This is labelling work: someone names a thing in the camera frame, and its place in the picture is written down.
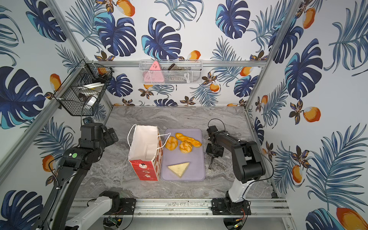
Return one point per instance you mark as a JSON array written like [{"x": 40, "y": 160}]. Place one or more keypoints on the black wire basket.
[{"x": 84, "y": 73}]

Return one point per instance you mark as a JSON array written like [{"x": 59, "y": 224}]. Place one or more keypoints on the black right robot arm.
[{"x": 247, "y": 169}]

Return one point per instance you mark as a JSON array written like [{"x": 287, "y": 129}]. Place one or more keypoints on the white red paper bag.
[{"x": 146, "y": 146}]

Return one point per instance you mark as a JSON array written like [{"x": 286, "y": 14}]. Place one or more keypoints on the metal items in black basket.
[{"x": 88, "y": 94}]

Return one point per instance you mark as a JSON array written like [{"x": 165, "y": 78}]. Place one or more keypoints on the twisted long golden bread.
[{"x": 193, "y": 141}]

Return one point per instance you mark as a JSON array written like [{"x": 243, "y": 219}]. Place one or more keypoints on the purple cutting board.
[{"x": 196, "y": 167}]

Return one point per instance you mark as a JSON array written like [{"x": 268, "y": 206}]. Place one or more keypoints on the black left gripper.
[{"x": 110, "y": 135}]

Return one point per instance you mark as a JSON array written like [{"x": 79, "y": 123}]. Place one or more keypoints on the round golden bread roll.
[{"x": 171, "y": 143}]

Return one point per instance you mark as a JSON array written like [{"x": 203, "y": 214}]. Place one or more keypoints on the dark items in mesh basket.
[{"x": 178, "y": 75}]

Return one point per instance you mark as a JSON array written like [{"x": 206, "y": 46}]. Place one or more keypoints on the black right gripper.
[{"x": 220, "y": 153}]

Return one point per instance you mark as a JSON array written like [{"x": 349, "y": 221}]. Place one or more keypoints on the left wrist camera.
[{"x": 87, "y": 120}]

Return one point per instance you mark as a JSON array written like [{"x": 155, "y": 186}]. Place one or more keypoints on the pink triangular item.
[{"x": 154, "y": 75}]

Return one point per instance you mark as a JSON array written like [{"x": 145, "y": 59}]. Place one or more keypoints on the white mesh wall basket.
[{"x": 195, "y": 65}]

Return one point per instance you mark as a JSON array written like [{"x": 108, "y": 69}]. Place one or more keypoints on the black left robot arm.
[{"x": 73, "y": 167}]

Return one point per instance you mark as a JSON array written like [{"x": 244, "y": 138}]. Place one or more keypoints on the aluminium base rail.
[{"x": 201, "y": 208}]

